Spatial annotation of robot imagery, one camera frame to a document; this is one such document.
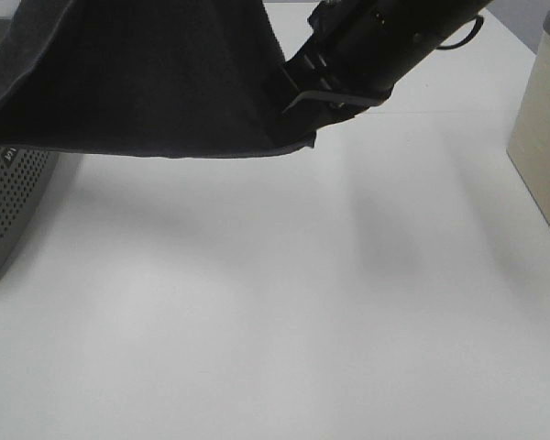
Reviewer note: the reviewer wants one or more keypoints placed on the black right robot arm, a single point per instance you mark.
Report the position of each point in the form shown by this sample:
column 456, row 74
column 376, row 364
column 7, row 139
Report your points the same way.
column 357, row 52

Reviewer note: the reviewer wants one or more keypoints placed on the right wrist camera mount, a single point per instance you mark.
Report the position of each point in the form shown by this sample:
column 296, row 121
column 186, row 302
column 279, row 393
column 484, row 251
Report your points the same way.
column 331, row 97

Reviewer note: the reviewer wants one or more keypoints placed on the grey perforated plastic basket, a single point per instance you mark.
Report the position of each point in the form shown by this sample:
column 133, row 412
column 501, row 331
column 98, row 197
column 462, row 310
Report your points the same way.
column 9, row 206

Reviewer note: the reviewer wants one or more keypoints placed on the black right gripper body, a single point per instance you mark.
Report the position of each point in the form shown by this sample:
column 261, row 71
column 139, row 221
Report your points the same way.
column 311, row 69

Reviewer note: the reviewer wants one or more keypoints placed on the beige fabric bin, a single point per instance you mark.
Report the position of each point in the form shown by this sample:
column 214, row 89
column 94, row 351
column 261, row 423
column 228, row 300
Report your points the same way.
column 529, row 145

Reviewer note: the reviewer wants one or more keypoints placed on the dark grey towel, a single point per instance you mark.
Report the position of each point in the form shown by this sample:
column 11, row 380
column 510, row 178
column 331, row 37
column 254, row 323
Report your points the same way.
column 170, row 79

